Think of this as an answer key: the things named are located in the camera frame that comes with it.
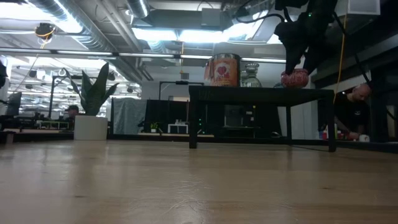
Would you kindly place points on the person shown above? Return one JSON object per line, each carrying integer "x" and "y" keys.
{"x": 72, "y": 113}
{"x": 353, "y": 109}

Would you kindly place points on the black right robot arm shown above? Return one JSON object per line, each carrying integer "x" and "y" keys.
{"x": 295, "y": 3}

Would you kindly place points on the grey cloth partition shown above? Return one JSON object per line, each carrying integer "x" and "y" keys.
{"x": 129, "y": 110}

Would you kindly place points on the green snake plant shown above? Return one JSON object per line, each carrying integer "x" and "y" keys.
{"x": 93, "y": 96}

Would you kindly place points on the small white cup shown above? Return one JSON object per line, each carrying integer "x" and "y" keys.
{"x": 364, "y": 138}

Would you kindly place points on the black side table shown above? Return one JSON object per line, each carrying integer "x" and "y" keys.
{"x": 258, "y": 93}

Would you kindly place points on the computer tower green lights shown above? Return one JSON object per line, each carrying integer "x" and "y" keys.
{"x": 200, "y": 122}

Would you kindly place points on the small potted green plant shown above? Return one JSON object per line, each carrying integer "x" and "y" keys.
{"x": 154, "y": 126}

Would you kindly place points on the long ceiling light bar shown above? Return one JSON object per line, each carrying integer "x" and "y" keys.
{"x": 149, "y": 55}

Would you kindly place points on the black workstation frame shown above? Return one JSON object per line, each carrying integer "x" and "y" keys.
{"x": 50, "y": 93}

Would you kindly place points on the white ceiling vent box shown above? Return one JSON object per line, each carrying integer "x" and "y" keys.
{"x": 362, "y": 7}

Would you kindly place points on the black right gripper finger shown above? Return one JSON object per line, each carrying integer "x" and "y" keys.
{"x": 293, "y": 63}
{"x": 311, "y": 63}

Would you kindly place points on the grey ceiling box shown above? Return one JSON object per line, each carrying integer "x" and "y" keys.
{"x": 211, "y": 17}

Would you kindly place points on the small white table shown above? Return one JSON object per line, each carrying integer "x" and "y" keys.
{"x": 178, "y": 127}

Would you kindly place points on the pink patterned candle tin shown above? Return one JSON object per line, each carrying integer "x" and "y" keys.
{"x": 295, "y": 79}

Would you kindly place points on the black gantry frame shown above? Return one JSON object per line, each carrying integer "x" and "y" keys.
{"x": 182, "y": 82}

